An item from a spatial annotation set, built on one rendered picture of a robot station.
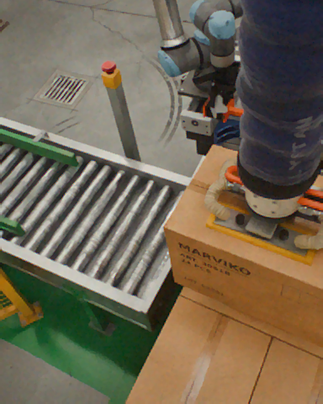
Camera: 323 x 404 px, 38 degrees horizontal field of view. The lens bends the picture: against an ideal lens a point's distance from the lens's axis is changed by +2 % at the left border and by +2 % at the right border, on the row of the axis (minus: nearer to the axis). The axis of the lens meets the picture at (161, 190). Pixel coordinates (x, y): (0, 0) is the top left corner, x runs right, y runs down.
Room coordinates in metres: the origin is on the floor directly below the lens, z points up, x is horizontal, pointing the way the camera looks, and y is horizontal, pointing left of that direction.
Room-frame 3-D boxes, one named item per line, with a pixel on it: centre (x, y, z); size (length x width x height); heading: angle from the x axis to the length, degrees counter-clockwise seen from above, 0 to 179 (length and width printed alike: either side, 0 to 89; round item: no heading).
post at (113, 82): (1.82, 0.12, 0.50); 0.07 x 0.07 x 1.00; 53
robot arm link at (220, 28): (1.22, -0.27, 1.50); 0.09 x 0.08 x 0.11; 16
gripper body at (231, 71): (1.21, -0.28, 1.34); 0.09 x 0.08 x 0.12; 52
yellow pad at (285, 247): (0.76, -0.28, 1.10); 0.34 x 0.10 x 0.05; 52
